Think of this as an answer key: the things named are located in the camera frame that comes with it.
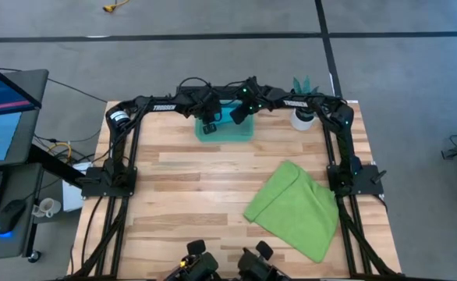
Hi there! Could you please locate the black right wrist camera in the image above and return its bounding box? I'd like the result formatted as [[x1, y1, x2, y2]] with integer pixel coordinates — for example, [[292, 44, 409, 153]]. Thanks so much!
[[229, 103, 253, 126]]

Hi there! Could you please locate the teal plastic basket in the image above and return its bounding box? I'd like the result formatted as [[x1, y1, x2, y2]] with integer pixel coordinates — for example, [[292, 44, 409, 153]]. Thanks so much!
[[194, 99, 256, 144]]

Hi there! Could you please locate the white mug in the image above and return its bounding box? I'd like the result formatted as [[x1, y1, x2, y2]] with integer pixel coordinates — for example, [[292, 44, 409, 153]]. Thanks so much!
[[31, 197, 62, 219]]

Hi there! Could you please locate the black left camera cable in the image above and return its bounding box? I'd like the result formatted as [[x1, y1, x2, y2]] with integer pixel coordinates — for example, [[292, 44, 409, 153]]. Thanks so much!
[[176, 76, 214, 94]]

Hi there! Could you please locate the white box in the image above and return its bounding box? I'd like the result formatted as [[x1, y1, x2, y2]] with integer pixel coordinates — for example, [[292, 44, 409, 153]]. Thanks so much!
[[62, 162, 94, 213]]

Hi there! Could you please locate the green microfiber towel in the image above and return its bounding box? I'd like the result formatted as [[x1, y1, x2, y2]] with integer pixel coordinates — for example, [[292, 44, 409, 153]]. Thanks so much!
[[243, 159, 339, 264]]

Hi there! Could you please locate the black computer mouse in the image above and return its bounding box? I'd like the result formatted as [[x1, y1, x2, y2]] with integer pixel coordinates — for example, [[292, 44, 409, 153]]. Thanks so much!
[[0, 198, 27, 236]]

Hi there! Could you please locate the snake plant in white pot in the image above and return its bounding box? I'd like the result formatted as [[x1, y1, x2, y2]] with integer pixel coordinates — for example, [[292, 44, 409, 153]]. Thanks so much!
[[290, 76, 320, 132]]

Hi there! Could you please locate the tilted computer monitor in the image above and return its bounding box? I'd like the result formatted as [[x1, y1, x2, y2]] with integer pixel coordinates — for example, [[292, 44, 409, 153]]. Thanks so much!
[[0, 57, 43, 119]]

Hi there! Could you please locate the yellow cable loop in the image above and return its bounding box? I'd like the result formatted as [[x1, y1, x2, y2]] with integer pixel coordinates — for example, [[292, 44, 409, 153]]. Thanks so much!
[[45, 141, 73, 164]]

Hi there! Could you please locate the yellow floor cable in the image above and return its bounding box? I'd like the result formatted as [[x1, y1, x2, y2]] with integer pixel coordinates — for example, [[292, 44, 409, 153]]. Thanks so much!
[[102, 0, 131, 13]]

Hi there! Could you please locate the black desk strut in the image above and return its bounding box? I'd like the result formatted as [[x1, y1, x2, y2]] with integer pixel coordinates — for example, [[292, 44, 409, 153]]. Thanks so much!
[[27, 144, 93, 188]]

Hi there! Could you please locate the grey computer desk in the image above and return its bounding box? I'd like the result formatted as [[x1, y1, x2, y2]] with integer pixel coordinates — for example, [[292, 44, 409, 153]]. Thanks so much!
[[0, 69, 50, 261]]

